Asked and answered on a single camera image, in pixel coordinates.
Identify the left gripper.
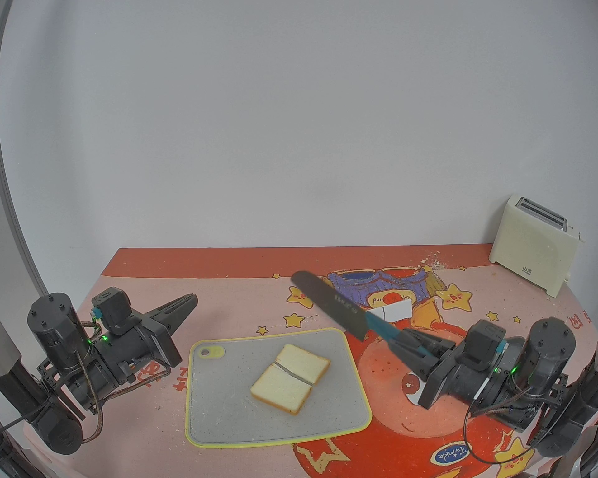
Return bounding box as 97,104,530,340
99,293,199,382

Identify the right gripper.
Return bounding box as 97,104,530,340
390,329,496,411

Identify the knife with blue-green handle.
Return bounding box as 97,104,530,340
291,270,438,363

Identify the half slice of bread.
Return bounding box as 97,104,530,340
250,363,313,416
274,344,332,385

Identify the cream toaster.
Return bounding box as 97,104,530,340
488,194,583,298

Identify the white knife rest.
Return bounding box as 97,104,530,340
368,299,413,323

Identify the cutting board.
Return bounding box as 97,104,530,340
185,327,373,449

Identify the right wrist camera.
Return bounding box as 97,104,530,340
460,320,506,370

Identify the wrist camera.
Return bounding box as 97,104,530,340
91,288,135,335
460,320,506,370

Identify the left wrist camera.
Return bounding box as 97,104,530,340
91,288,135,335

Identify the black cable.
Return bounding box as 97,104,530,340
462,396,538,466

